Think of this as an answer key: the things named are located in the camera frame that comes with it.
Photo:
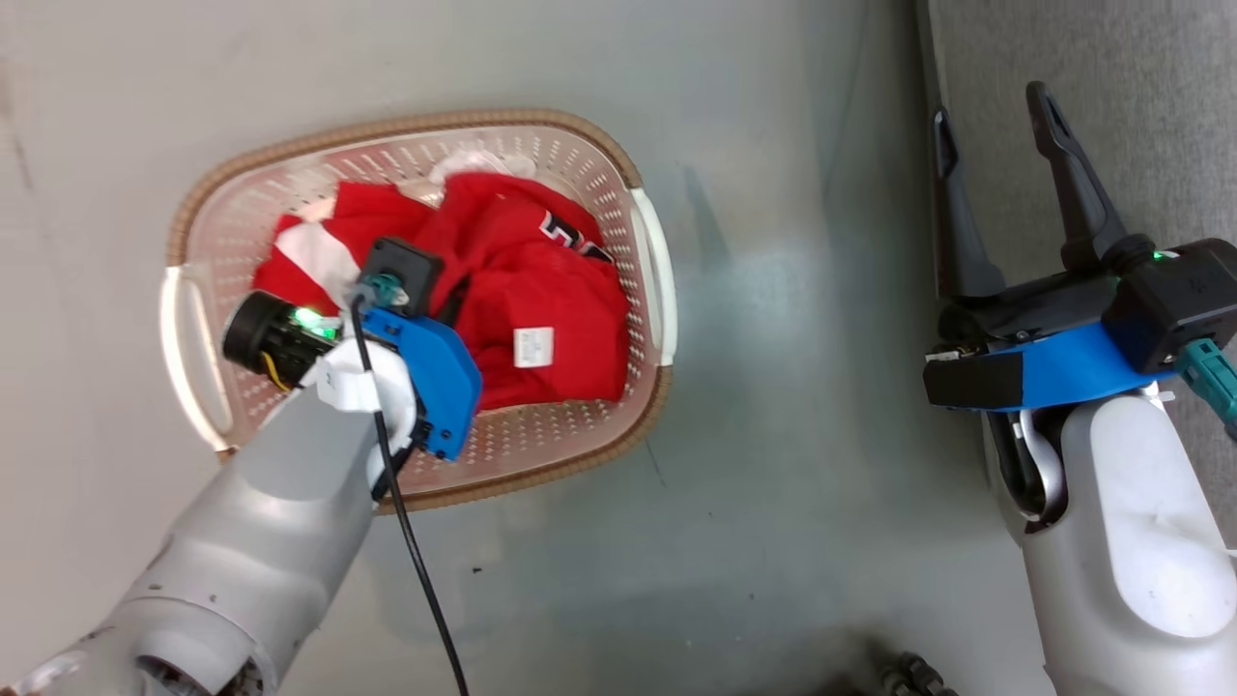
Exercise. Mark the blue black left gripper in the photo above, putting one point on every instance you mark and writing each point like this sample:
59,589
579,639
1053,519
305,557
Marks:
440,377

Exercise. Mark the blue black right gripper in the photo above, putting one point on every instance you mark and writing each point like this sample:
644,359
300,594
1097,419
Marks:
1053,372

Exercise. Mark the red jersey with lettering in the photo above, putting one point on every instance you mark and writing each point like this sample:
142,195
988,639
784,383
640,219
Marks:
541,290

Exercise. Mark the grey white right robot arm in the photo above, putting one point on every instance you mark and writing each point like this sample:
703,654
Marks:
1131,541

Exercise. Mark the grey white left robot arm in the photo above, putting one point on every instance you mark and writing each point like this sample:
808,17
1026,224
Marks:
271,522

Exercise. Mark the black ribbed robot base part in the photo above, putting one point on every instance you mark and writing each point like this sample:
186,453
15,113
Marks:
913,677

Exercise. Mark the white perforated laundry basket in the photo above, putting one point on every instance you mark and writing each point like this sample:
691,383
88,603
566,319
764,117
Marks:
580,164

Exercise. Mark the white garment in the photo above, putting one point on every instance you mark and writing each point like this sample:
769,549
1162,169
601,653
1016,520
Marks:
478,162

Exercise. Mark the teal left camera connector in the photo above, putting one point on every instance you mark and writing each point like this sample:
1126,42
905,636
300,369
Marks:
377,288

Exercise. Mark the teal camera connector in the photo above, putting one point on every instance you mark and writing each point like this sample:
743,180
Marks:
1213,377
377,288

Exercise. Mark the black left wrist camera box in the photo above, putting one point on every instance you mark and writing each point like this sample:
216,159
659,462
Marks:
406,263

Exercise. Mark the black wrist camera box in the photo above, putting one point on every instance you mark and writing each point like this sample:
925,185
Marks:
406,263
1179,295

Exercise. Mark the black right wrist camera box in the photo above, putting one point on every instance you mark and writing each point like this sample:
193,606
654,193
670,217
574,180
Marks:
1179,295

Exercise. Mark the teal right camera connector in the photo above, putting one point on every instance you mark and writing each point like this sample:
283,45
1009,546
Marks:
1213,377

